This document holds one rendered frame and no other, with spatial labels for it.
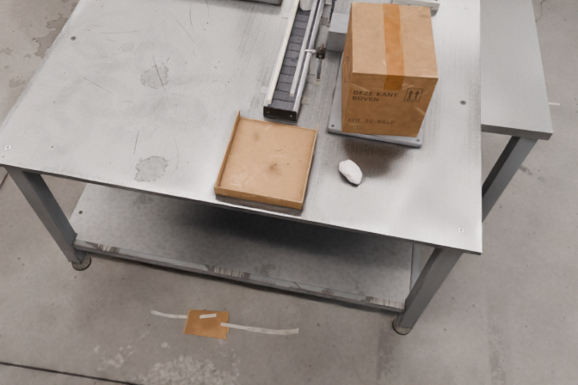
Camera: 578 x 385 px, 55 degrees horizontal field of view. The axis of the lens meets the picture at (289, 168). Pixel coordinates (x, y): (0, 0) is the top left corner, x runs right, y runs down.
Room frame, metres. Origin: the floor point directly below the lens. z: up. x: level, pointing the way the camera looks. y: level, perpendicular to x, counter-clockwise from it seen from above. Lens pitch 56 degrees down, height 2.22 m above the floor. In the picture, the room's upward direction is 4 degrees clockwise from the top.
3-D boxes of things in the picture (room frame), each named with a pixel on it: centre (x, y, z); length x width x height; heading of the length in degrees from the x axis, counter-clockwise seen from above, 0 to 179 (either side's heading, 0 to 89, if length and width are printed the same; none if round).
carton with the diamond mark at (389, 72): (1.24, -0.28, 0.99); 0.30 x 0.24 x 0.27; 0
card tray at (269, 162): (0.98, 0.06, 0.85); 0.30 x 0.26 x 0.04; 172
